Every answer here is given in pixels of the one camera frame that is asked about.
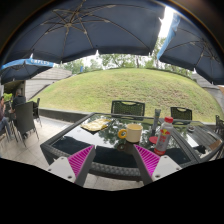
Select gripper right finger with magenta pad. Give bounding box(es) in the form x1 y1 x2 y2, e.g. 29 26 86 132
133 145 181 185

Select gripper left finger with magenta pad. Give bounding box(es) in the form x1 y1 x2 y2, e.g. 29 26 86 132
47 145 96 186

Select red coaster on table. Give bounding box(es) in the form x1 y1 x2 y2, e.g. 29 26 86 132
149 136 158 144

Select plastic bottle with red cap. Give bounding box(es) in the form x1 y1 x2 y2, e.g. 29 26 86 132
154 116 173 155

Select yellow paper on table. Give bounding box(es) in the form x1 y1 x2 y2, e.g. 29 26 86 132
81 118 110 131

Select dark wicker glass-top table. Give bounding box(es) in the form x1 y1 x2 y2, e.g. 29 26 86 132
41 113 211 181

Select grey umbrella pole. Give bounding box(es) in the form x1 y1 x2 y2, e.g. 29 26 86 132
152 109 161 131

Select right wicker chair behind table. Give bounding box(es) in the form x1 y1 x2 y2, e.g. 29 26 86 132
170 107 192 120

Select wicker chair behind table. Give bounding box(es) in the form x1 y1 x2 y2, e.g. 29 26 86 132
111 100 145 116
170 107 192 120

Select dark chair at left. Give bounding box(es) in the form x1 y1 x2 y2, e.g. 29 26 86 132
15 102 36 141

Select seated person at left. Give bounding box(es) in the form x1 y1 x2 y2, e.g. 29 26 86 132
0 96 14 139

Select left blue patio umbrella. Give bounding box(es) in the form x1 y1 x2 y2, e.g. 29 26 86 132
0 58 54 84

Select right navy patio umbrella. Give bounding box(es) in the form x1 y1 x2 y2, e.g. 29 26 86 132
157 13 224 85

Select large navy patio umbrella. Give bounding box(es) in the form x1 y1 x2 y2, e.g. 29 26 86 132
1 0 165 64

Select white mug with yellow handle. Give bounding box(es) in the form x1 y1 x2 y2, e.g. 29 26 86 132
118 124 143 143

